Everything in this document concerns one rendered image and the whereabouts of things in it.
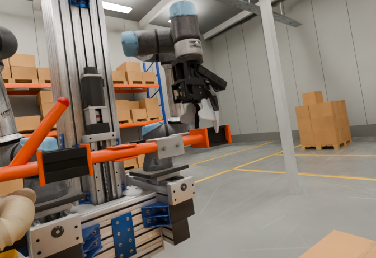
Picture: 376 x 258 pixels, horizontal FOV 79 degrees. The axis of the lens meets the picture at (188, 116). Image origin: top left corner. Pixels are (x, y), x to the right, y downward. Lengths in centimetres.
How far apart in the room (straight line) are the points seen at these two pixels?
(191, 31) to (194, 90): 16
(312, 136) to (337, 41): 414
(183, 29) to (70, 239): 72
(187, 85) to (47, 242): 63
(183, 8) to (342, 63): 975
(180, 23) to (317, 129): 720
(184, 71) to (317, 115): 713
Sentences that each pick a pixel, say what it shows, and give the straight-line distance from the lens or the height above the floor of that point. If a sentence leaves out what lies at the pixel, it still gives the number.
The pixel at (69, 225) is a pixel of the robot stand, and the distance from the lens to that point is 89.
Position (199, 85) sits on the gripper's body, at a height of 133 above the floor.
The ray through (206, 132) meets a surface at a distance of 57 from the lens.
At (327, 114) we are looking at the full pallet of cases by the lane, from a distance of 754.
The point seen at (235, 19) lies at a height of 602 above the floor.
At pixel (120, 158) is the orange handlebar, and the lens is 50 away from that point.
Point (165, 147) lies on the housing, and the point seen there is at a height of 119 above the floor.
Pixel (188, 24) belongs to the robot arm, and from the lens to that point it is 65.
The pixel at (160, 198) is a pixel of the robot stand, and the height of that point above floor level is 92.
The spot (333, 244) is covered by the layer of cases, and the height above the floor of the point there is 54.
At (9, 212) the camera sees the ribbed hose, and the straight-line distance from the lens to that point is 42.
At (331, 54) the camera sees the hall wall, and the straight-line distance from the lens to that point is 1043.
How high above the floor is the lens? 123
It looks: 2 degrees up
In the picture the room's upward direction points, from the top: 8 degrees counter-clockwise
